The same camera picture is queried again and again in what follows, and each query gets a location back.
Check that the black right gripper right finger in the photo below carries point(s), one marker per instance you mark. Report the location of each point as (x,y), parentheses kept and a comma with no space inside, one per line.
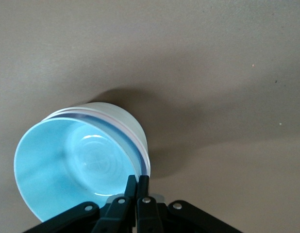
(147,216)

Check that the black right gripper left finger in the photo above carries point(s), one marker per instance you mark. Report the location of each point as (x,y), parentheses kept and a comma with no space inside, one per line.
(116,213)

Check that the white bowl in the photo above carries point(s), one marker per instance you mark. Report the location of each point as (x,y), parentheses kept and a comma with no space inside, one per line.
(121,116)

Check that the brown table cover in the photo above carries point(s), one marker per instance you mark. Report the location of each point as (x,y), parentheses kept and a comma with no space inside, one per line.
(213,48)

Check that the light blue bowl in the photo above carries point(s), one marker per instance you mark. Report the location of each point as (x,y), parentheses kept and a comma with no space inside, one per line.
(55,165)

